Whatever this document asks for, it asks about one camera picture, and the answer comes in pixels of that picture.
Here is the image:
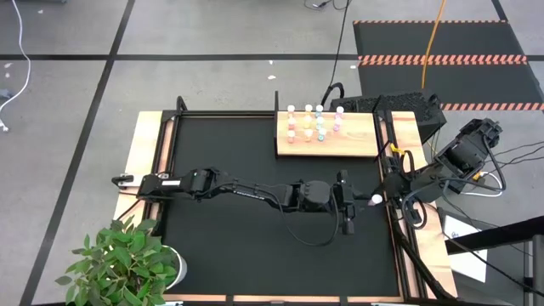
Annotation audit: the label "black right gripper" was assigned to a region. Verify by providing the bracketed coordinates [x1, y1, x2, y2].
[372, 169, 422, 210]

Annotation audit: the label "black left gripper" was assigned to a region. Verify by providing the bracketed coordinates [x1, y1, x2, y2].
[332, 169, 372, 236]

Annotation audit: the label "light wooden table side board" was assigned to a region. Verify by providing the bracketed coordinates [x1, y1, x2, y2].
[112, 110, 165, 299]
[388, 110, 459, 299]

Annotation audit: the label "white paper sheet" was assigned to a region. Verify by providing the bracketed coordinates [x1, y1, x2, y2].
[441, 214, 490, 285]

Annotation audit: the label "black metal beam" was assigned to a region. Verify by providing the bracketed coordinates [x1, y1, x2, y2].
[444, 215, 544, 257]

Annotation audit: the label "black floor mat orange stripes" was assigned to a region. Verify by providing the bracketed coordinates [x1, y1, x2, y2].
[352, 20, 544, 112]

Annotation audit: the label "green potted plant white pot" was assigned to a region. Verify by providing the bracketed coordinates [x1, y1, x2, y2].
[54, 215, 189, 306]

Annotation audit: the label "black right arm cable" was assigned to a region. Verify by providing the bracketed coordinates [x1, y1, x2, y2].
[398, 147, 428, 231]

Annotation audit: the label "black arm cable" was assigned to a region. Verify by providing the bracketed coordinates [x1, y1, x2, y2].
[283, 202, 342, 248]
[398, 147, 428, 231]

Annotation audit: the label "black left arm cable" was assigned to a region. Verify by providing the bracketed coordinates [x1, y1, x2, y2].
[283, 202, 342, 248]

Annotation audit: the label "thick black cable loop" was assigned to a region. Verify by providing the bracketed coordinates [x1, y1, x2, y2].
[320, 82, 346, 108]

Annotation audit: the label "thin black hanging cable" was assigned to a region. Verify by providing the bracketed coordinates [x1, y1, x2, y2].
[326, 0, 352, 94]

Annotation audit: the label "yellow hanging cable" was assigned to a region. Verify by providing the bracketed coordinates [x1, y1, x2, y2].
[420, 0, 446, 89]

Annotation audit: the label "black rig frame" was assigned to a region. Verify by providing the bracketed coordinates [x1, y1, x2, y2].
[144, 90, 459, 306]

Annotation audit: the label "grey metal post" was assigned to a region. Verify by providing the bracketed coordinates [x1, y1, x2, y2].
[523, 235, 544, 306]

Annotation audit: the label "white floor cable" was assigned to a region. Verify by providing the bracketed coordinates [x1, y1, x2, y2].
[0, 0, 33, 133]

